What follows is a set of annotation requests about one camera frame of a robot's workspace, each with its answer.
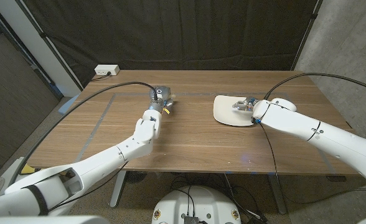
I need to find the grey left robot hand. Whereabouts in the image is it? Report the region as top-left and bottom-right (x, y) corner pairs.
(147, 85), (175, 114)

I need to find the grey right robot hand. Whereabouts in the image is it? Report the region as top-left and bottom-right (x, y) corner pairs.
(232, 96), (260, 113)

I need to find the white paper plate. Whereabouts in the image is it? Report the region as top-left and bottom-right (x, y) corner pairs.
(213, 95), (258, 127)

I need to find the white power strip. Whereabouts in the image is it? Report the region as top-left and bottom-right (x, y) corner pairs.
(94, 64), (121, 77)

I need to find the black backdrop curtain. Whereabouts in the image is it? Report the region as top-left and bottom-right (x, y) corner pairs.
(21, 0), (322, 88)

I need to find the black round floor fan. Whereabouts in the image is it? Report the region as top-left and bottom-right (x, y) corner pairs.
(125, 170), (148, 184)

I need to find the black backdrop stand pole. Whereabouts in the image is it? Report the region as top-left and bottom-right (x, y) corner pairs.
(14, 0), (84, 91)
(291, 0), (324, 71)

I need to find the grey table leg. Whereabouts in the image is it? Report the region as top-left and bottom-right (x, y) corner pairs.
(267, 174), (288, 215)
(109, 170), (128, 208)

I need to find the grey heatsink module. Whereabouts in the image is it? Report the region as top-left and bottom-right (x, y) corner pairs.
(182, 214), (201, 224)

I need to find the white floor board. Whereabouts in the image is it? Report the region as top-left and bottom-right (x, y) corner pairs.
(2, 157), (37, 187)

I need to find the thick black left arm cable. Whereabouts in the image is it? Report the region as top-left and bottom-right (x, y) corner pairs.
(8, 81), (158, 187)

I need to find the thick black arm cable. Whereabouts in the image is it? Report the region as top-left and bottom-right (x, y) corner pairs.
(263, 72), (366, 101)
(8, 81), (158, 187)

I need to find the black power strip cord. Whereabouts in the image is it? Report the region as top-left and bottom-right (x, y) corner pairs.
(91, 72), (111, 82)

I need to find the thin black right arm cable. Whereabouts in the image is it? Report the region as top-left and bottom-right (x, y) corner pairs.
(259, 121), (366, 206)

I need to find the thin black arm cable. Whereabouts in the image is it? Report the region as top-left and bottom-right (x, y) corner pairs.
(259, 121), (366, 206)
(47, 161), (129, 213)

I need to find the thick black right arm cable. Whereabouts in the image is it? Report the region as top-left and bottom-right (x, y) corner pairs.
(263, 72), (366, 101)

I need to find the black pedestal cable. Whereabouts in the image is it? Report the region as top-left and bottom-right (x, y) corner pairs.
(174, 185), (196, 216)

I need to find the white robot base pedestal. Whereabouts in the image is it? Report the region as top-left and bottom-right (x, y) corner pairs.
(151, 185), (242, 224)

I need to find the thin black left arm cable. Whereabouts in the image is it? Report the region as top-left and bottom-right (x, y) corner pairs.
(47, 161), (129, 213)

